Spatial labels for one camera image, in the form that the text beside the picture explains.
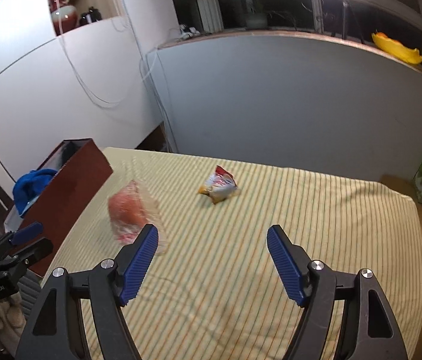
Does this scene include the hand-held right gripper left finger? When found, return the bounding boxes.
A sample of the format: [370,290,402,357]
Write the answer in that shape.
[15,224,159,360]

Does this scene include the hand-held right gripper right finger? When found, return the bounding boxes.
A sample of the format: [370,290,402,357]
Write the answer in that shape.
[267,225,408,360]

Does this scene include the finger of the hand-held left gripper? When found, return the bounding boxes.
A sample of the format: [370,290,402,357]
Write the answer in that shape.
[0,238,54,271]
[0,222,44,256]

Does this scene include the blue knit cloth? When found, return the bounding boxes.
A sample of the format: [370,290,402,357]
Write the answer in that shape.
[12,169,59,217]

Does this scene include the dark red cardboard box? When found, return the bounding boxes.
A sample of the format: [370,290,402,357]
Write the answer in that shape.
[3,139,114,277]

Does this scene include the pink item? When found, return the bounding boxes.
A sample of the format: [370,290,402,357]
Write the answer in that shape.
[107,179,169,256]

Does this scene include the striped yellow sheet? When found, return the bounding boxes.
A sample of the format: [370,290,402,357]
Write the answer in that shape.
[44,147,422,360]

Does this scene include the red and white snack packet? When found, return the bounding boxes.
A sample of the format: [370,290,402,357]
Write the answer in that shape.
[198,165,242,205]

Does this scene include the red ceramic vase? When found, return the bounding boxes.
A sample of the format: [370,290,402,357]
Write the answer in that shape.
[47,0,81,35]

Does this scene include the white framed window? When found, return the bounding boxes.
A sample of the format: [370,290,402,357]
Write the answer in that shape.
[166,0,422,70]

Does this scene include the white cable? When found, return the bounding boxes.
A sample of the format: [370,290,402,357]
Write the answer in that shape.
[45,0,176,151]

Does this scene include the ring light stand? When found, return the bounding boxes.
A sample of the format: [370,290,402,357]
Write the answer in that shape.
[340,0,366,44]

